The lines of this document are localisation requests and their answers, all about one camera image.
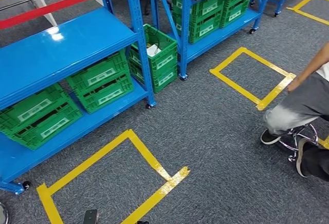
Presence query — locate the red barrier belt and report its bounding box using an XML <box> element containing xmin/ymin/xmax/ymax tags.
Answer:
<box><xmin>0</xmin><ymin>0</ymin><xmax>148</xmax><ymax>30</ymax></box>

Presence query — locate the chrome stool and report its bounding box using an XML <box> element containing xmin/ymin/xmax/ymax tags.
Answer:
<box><xmin>278</xmin><ymin>123</ymin><xmax>319</xmax><ymax>163</ymax></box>

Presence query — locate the person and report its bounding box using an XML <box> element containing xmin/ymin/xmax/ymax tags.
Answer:
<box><xmin>260</xmin><ymin>42</ymin><xmax>329</xmax><ymax>183</ymax></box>

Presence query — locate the person's hand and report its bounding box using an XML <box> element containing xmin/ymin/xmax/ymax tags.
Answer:
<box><xmin>286</xmin><ymin>77</ymin><xmax>302</xmax><ymax>94</ymax></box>

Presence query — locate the yellow floor tape square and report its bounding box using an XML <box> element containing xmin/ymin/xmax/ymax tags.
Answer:
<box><xmin>36</xmin><ymin>128</ymin><xmax>190</xmax><ymax>224</ymax></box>

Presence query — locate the white plastic piece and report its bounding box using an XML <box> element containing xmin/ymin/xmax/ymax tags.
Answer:
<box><xmin>146</xmin><ymin>44</ymin><xmax>161</xmax><ymax>58</ymax></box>

